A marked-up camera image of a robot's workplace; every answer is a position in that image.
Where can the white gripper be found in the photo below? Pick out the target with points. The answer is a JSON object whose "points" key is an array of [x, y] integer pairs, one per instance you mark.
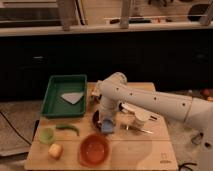
{"points": [[107, 109]]}

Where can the blue sponge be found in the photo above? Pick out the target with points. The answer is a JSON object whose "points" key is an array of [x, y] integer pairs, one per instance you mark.
{"points": [[107, 127]]}

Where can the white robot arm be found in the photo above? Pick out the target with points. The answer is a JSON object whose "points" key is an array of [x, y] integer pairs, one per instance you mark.
{"points": [[194, 112]]}

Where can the dark purple bowl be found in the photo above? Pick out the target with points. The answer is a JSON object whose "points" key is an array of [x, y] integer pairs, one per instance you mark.
{"points": [[95, 120]]}

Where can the orange plastic bowl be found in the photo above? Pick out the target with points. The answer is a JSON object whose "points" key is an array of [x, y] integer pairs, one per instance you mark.
{"points": [[93, 150]]}

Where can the metal utensil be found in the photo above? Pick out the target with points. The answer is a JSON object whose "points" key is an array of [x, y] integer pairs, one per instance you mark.
{"points": [[130, 127]]}

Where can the white cloth piece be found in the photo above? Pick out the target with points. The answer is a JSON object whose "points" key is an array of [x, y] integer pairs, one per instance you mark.
{"points": [[72, 98]]}

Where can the green chili pepper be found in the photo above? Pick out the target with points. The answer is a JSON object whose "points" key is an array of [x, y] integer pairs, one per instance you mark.
{"points": [[68, 126]]}

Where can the green plastic tray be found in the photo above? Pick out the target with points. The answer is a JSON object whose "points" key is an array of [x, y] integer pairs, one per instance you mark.
{"points": [[54, 106]]}

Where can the wooden cutting board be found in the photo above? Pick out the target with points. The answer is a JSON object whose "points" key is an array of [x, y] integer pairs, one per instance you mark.
{"points": [[128, 150]]}

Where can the light green cup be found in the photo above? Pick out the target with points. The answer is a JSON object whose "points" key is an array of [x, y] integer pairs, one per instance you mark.
{"points": [[46, 136]]}

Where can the yellow round fruit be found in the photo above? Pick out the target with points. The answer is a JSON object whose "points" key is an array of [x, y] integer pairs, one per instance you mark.
{"points": [[55, 151]]}

